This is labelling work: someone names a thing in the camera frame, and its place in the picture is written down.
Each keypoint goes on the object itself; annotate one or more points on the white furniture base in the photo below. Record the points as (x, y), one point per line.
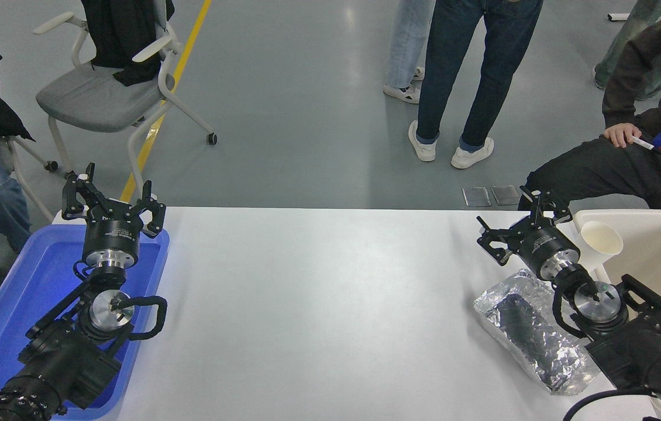
(618, 17)

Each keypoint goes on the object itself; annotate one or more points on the blue plastic tray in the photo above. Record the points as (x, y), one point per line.
(26, 280)

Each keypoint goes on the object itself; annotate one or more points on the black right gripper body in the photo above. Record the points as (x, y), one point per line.
(543, 247)

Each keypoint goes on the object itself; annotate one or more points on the grey seat office chair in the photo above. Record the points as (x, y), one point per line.
(88, 102)

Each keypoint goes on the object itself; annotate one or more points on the crumpled silver foil tray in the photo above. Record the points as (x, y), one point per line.
(520, 327)

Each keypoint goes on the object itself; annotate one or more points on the white paper cup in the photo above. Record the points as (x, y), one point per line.
(601, 238)

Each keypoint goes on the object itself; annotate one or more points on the white pen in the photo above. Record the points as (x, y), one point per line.
(645, 143)

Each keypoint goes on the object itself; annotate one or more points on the seated person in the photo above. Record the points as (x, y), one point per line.
(599, 169)

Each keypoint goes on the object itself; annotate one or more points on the white chair frame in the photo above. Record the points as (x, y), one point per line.
(25, 187)

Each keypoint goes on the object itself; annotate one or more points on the metal floor plate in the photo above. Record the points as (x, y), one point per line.
(477, 196)
(506, 195)

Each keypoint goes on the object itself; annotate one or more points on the seated person's right hand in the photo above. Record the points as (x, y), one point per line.
(623, 134)

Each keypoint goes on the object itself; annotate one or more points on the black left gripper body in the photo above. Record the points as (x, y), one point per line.
(112, 234)

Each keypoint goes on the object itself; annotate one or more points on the black jacket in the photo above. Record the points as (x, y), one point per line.
(123, 35)

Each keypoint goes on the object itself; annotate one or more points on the standing person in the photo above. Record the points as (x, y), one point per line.
(482, 52)
(409, 41)
(637, 35)

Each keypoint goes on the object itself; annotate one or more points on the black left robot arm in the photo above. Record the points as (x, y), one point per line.
(67, 362)

